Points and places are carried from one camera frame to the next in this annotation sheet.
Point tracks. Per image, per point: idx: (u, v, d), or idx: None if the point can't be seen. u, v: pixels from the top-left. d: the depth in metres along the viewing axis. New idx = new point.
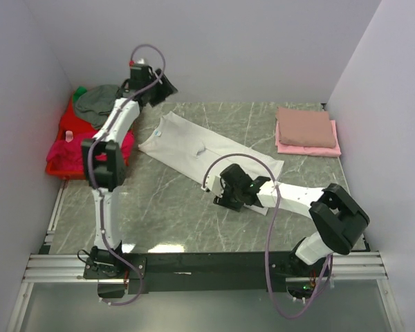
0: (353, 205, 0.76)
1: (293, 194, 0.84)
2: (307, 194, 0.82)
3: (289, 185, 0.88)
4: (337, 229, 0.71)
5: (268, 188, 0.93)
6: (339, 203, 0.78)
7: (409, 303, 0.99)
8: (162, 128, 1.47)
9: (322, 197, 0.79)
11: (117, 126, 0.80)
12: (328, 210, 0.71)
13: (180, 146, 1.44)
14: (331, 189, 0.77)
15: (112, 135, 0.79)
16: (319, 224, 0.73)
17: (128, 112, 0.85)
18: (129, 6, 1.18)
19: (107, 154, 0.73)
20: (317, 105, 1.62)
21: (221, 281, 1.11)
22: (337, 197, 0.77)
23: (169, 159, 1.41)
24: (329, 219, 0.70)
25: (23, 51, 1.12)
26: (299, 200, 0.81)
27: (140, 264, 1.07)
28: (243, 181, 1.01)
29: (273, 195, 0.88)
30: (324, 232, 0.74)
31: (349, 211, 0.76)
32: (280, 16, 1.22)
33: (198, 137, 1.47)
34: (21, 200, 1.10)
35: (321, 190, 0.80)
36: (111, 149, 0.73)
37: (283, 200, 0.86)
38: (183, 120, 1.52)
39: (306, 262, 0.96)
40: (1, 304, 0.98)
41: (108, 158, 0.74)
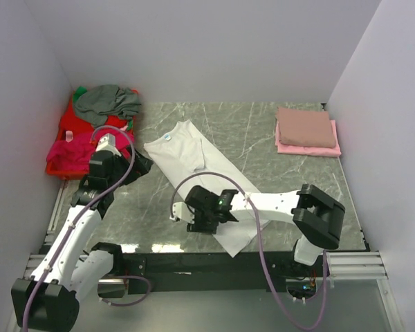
0: (328, 198, 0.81)
1: (270, 204, 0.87)
2: (283, 200, 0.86)
3: (261, 196, 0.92)
4: (321, 228, 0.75)
5: (239, 202, 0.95)
6: (315, 201, 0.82)
7: (409, 303, 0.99)
8: (174, 134, 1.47)
9: (299, 200, 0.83)
11: (66, 254, 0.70)
12: (309, 214, 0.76)
13: (180, 158, 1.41)
14: (305, 191, 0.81)
15: (57, 269, 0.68)
16: (304, 229, 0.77)
17: (83, 227, 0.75)
18: (129, 6, 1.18)
19: (48, 301, 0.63)
20: (317, 105, 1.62)
21: (220, 281, 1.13)
22: (313, 197, 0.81)
23: (166, 171, 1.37)
24: (313, 222, 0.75)
25: (23, 50, 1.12)
26: (278, 209, 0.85)
27: (140, 264, 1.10)
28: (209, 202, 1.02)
29: (248, 208, 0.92)
30: (311, 236, 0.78)
31: (326, 205, 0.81)
32: (280, 16, 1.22)
33: (202, 153, 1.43)
34: (21, 200, 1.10)
35: (297, 194, 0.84)
36: (52, 294, 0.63)
37: (260, 211, 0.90)
38: (199, 133, 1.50)
39: (306, 264, 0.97)
40: (1, 304, 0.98)
41: (49, 305, 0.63)
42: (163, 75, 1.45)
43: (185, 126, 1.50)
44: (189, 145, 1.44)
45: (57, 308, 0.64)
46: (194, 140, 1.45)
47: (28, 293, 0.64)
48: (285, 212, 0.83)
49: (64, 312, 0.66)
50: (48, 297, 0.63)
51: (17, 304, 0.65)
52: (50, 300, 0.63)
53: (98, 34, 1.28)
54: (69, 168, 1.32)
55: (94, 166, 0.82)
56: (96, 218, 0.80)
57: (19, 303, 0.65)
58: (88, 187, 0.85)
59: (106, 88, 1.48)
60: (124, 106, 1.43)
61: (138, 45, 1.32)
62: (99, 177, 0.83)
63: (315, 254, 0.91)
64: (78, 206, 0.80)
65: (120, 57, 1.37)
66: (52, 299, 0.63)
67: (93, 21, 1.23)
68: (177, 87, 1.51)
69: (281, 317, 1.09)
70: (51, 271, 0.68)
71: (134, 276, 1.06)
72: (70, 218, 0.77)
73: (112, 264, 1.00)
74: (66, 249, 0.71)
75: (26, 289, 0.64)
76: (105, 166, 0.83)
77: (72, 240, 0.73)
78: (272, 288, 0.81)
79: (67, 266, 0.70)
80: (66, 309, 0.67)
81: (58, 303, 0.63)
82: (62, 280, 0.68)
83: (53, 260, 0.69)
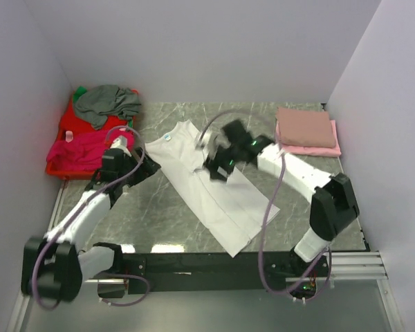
0: (351, 198, 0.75)
1: (300, 171, 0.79)
2: (313, 175, 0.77)
3: (296, 159, 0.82)
4: (330, 218, 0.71)
5: (271, 153, 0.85)
6: (339, 194, 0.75)
7: (409, 303, 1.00)
8: (173, 135, 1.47)
9: (328, 186, 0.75)
11: (78, 223, 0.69)
12: (330, 202, 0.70)
13: (181, 157, 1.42)
14: (339, 180, 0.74)
15: (69, 233, 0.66)
16: (316, 210, 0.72)
17: (95, 207, 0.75)
18: (129, 6, 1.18)
19: (59, 260, 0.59)
20: (317, 105, 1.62)
21: (220, 281, 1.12)
22: (342, 188, 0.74)
23: (165, 171, 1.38)
24: (328, 210, 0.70)
25: (23, 50, 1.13)
26: (302, 180, 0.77)
27: (140, 264, 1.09)
28: (244, 140, 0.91)
29: (276, 163, 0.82)
30: (317, 219, 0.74)
31: (344, 203, 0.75)
32: (280, 16, 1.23)
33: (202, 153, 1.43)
34: (21, 200, 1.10)
35: (329, 177, 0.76)
36: (66, 249, 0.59)
37: (287, 173, 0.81)
38: (199, 133, 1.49)
39: (303, 259, 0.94)
40: (1, 304, 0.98)
41: (59, 263, 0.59)
42: (163, 75, 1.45)
43: (185, 126, 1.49)
44: (189, 146, 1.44)
45: (68, 266, 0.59)
46: (194, 140, 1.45)
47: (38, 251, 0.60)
48: (309, 187, 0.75)
49: (72, 280, 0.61)
50: (60, 253, 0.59)
51: (25, 265, 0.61)
52: (61, 255, 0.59)
53: (99, 34, 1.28)
54: (69, 168, 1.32)
55: (106, 160, 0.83)
56: (106, 203, 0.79)
57: (27, 264, 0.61)
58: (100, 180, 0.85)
59: (106, 88, 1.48)
60: (124, 107, 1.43)
61: (138, 46, 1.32)
62: (110, 170, 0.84)
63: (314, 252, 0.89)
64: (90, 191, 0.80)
65: (120, 57, 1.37)
66: (65, 254, 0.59)
67: (93, 21, 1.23)
68: (177, 87, 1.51)
69: (281, 317, 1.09)
70: (64, 234, 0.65)
71: (134, 276, 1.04)
72: (83, 198, 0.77)
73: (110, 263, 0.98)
74: (78, 219, 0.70)
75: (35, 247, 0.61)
76: (116, 161, 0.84)
77: (85, 213, 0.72)
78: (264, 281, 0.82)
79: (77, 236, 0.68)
80: (75, 277, 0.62)
81: (70, 260, 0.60)
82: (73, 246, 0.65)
83: (66, 225, 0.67)
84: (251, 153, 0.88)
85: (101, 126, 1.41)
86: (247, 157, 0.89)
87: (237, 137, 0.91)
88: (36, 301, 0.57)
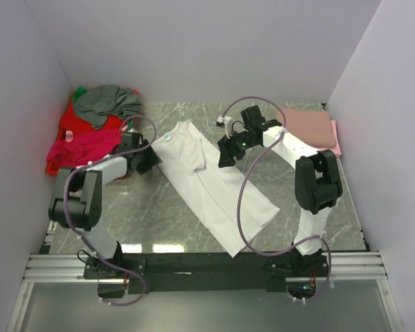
0: (335, 174, 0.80)
1: (294, 145, 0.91)
2: (303, 149, 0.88)
3: (293, 137, 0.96)
4: (310, 187, 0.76)
5: (274, 132, 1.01)
6: (324, 169, 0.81)
7: (409, 303, 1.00)
8: (173, 135, 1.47)
9: (314, 158, 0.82)
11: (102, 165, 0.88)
12: (310, 168, 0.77)
13: (181, 157, 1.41)
14: (324, 154, 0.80)
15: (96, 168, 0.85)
16: (298, 176, 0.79)
17: (115, 162, 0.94)
18: (129, 7, 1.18)
19: (89, 180, 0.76)
20: (317, 105, 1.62)
21: (221, 281, 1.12)
22: (327, 162, 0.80)
23: (166, 171, 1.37)
24: (307, 174, 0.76)
25: (22, 50, 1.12)
26: (293, 151, 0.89)
27: (140, 264, 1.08)
28: (257, 122, 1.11)
29: (276, 138, 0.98)
30: (300, 190, 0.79)
31: (328, 179, 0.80)
32: (279, 16, 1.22)
33: (202, 153, 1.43)
34: (21, 200, 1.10)
35: (317, 152, 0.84)
36: (93, 178, 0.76)
37: (283, 147, 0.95)
38: (199, 133, 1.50)
39: (301, 252, 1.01)
40: (1, 304, 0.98)
41: (87, 189, 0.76)
42: (163, 75, 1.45)
43: (185, 126, 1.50)
44: (189, 146, 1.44)
45: (93, 192, 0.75)
46: (194, 140, 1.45)
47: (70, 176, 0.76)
48: (295, 155, 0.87)
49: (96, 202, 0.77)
50: (88, 180, 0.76)
51: (56, 187, 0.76)
52: (88, 182, 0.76)
53: (99, 34, 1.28)
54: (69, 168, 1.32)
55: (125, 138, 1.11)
56: (124, 165, 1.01)
57: (58, 186, 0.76)
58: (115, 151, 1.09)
59: (106, 88, 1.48)
60: (124, 107, 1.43)
61: (138, 45, 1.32)
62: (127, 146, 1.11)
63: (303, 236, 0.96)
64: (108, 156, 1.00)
65: (120, 57, 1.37)
66: (93, 182, 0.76)
67: (93, 21, 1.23)
68: (178, 87, 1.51)
69: (281, 317, 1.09)
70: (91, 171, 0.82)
71: (135, 274, 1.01)
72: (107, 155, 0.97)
73: (112, 254, 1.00)
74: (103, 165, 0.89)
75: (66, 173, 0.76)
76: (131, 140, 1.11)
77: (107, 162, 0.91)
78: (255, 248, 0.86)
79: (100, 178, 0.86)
80: (96, 207, 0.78)
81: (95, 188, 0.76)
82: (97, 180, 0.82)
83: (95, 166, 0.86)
84: (262, 128, 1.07)
85: (100, 126, 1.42)
86: (257, 134, 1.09)
87: (252, 117, 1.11)
88: (66, 214, 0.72)
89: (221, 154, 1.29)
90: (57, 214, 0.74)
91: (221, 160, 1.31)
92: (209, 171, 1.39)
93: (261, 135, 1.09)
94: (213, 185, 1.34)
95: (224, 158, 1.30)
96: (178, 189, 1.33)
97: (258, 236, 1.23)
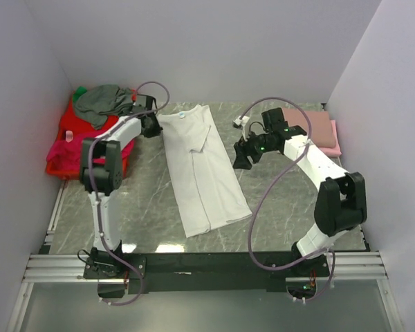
0: (360, 200, 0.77)
1: (318, 162, 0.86)
2: (330, 167, 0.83)
3: (318, 152, 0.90)
4: (333, 212, 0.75)
5: (297, 143, 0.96)
6: (349, 191, 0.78)
7: (409, 303, 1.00)
8: (189, 115, 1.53)
9: (340, 180, 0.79)
11: (120, 131, 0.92)
12: (337, 193, 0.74)
13: (185, 135, 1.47)
14: (353, 178, 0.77)
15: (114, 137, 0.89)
16: (321, 196, 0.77)
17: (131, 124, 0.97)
18: (129, 6, 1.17)
19: (109, 151, 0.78)
20: (317, 105, 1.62)
21: (221, 280, 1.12)
22: (354, 187, 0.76)
23: (164, 151, 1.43)
24: (333, 198, 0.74)
25: (22, 50, 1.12)
26: (318, 169, 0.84)
27: (140, 264, 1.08)
28: (280, 126, 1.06)
29: (299, 151, 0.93)
30: (321, 210, 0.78)
31: (353, 204, 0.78)
32: (280, 16, 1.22)
33: (205, 139, 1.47)
34: (21, 200, 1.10)
35: (344, 173, 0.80)
36: (111, 146, 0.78)
37: (306, 161, 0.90)
38: (213, 120, 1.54)
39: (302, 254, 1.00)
40: (1, 305, 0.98)
41: (108, 158, 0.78)
42: (163, 75, 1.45)
43: (202, 109, 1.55)
44: (198, 128, 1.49)
45: (115, 160, 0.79)
46: (204, 124, 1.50)
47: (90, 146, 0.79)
48: (319, 174, 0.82)
49: (117, 169, 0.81)
50: (108, 149, 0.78)
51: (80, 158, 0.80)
52: (110, 152, 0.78)
53: (99, 34, 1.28)
54: (69, 168, 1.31)
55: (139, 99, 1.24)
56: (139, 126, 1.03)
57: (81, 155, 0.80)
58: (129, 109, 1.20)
59: (106, 88, 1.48)
60: (124, 107, 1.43)
61: (138, 45, 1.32)
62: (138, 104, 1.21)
63: (310, 245, 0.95)
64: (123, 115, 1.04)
65: (120, 56, 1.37)
66: (112, 151, 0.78)
67: (93, 21, 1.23)
68: (178, 87, 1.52)
69: (281, 317, 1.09)
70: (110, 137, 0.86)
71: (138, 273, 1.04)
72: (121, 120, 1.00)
73: (113, 245, 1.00)
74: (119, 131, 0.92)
75: (86, 142, 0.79)
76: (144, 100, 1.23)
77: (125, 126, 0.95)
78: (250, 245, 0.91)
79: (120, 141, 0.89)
80: (117, 172, 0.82)
81: (115, 157, 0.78)
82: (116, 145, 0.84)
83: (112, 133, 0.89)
84: (284, 134, 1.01)
85: (101, 126, 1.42)
86: (279, 140, 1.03)
87: (274, 120, 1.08)
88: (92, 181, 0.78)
89: (237, 156, 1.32)
90: (84, 180, 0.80)
91: (237, 163, 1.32)
92: (208, 173, 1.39)
93: (282, 142, 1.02)
94: (210, 185, 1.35)
95: (239, 160, 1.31)
96: (177, 189, 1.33)
97: (258, 236, 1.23)
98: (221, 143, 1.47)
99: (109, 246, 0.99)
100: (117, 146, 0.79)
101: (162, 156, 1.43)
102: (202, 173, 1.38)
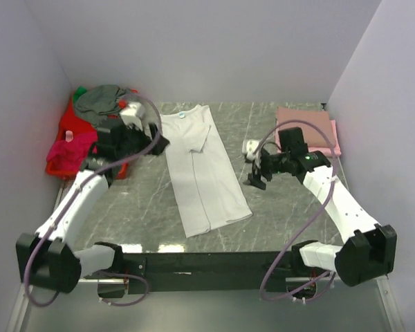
0: (391, 257, 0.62)
1: (345, 206, 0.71)
2: (359, 216, 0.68)
3: (346, 192, 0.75)
4: (360, 270, 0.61)
5: (321, 175, 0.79)
6: (377, 244, 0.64)
7: (409, 303, 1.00)
8: (189, 114, 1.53)
9: (367, 232, 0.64)
11: (70, 216, 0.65)
12: (366, 253, 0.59)
13: (184, 136, 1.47)
14: (386, 234, 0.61)
15: (61, 229, 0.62)
16: (346, 252, 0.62)
17: (91, 191, 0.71)
18: (129, 7, 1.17)
19: (51, 256, 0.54)
20: (317, 105, 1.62)
21: (222, 281, 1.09)
22: (384, 244, 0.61)
23: (164, 150, 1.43)
24: (359, 256, 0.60)
25: (23, 51, 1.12)
26: (346, 217, 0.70)
27: (140, 264, 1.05)
28: (299, 149, 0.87)
29: (324, 187, 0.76)
30: (345, 262, 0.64)
31: (380, 257, 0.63)
32: (281, 17, 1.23)
33: (205, 139, 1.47)
34: (21, 200, 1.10)
35: (374, 224, 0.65)
36: (55, 250, 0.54)
37: (332, 203, 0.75)
38: (213, 120, 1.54)
39: (304, 262, 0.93)
40: (1, 304, 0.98)
41: (51, 263, 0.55)
42: (164, 75, 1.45)
43: (202, 109, 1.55)
44: (198, 128, 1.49)
45: (61, 267, 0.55)
46: (203, 124, 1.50)
47: (30, 249, 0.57)
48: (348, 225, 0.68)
49: (70, 272, 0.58)
50: (51, 254, 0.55)
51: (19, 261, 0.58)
52: (53, 256, 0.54)
53: (99, 35, 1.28)
54: (69, 168, 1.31)
55: (103, 134, 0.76)
56: (104, 184, 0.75)
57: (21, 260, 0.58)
58: (97, 154, 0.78)
59: (106, 88, 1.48)
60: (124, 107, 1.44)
61: (139, 45, 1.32)
62: (107, 145, 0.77)
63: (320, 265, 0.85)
64: (86, 171, 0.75)
65: (120, 57, 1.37)
66: (55, 259, 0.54)
67: (93, 21, 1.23)
68: (178, 88, 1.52)
69: (281, 317, 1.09)
70: (55, 229, 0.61)
71: (135, 277, 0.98)
72: (78, 182, 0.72)
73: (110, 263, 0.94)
74: (69, 212, 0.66)
75: (29, 243, 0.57)
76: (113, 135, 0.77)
77: (80, 200, 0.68)
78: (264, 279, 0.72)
79: (70, 227, 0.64)
80: (71, 274, 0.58)
81: (61, 264, 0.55)
82: (66, 239, 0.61)
83: (59, 218, 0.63)
84: (305, 162, 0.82)
85: None
86: (297, 167, 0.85)
87: (292, 142, 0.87)
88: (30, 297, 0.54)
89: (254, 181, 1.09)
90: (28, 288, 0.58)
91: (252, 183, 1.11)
92: (207, 173, 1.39)
93: (301, 170, 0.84)
94: (210, 185, 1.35)
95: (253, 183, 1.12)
96: (177, 189, 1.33)
97: (258, 236, 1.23)
98: (221, 143, 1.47)
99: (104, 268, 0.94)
100: (63, 250, 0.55)
101: (162, 156, 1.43)
102: (203, 173, 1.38)
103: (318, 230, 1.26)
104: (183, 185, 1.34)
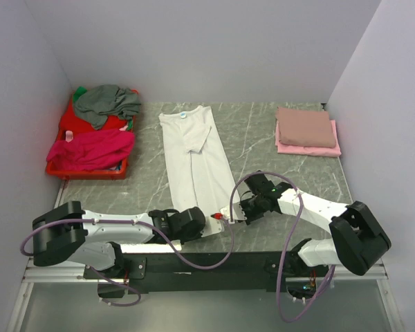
0: (375, 226, 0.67)
1: (316, 205, 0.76)
2: (330, 207, 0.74)
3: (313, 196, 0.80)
4: (356, 249, 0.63)
5: (289, 196, 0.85)
6: (360, 223, 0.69)
7: (409, 303, 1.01)
8: (191, 115, 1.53)
9: (344, 214, 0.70)
11: (110, 227, 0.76)
12: (349, 229, 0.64)
13: (184, 137, 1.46)
14: (356, 209, 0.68)
15: (97, 228, 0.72)
16: (337, 242, 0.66)
17: (128, 232, 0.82)
18: (129, 7, 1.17)
19: (66, 236, 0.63)
20: (317, 105, 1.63)
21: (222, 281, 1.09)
22: (361, 216, 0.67)
23: (165, 151, 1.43)
24: (349, 237, 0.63)
25: (22, 51, 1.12)
26: (320, 213, 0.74)
27: (140, 264, 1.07)
28: (266, 187, 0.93)
29: (294, 203, 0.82)
30: (342, 253, 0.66)
31: (370, 233, 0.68)
32: (280, 18, 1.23)
33: (205, 140, 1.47)
34: (21, 200, 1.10)
35: (345, 206, 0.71)
36: (72, 236, 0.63)
37: (305, 211, 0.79)
38: (214, 121, 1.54)
39: (306, 263, 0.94)
40: (1, 305, 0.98)
41: (61, 239, 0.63)
42: (164, 75, 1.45)
43: (203, 111, 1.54)
44: (198, 129, 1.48)
45: (62, 247, 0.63)
46: (205, 126, 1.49)
47: (65, 216, 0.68)
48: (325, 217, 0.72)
49: (59, 256, 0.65)
50: (68, 234, 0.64)
51: (54, 212, 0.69)
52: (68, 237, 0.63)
53: (99, 35, 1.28)
54: (69, 168, 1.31)
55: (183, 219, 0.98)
56: (143, 236, 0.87)
57: (56, 214, 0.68)
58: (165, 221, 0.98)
59: (106, 88, 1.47)
60: (124, 107, 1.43)
61: (139, 45, 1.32)
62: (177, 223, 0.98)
63: (322, 262, 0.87)
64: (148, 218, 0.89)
65: (120, 57, 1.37)
66: (63, 241, 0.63)
67: (93, 21, 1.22)
68: (178, 88, 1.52)
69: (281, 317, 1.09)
70: (93, 224, 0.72)
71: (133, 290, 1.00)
72: (137, 217, 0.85)
73: (113, 261, 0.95)
74: (113, 225, 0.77)
75: (72, 211, 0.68)
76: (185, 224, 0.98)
77: (124, 227, 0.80)
78: (278, 286, 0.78)
79: (99, 234, 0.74)
80: (57, 256, 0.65)
81: (61, 247, 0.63)
82: (88, 237, 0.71)
83: (104, 221, 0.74)
84: (274, 195, 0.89)
85: (101, 126, 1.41)
86: (270, 203, 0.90)
87: (259, 183, 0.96)
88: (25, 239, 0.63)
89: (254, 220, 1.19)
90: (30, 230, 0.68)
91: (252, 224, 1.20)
92: (206, 175, 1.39)
93: (276, 203, 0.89)
94: (207, 185, 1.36)
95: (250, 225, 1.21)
96: (174, 191, 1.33)
97: (258, 236, 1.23)
98: (221, 144, 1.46)
99: (104, 267, 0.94)
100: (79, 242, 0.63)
101: (162, 156, 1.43)
102: (201, 174, 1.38)
103: (318, 230, 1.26)
104: (183, 185, 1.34)
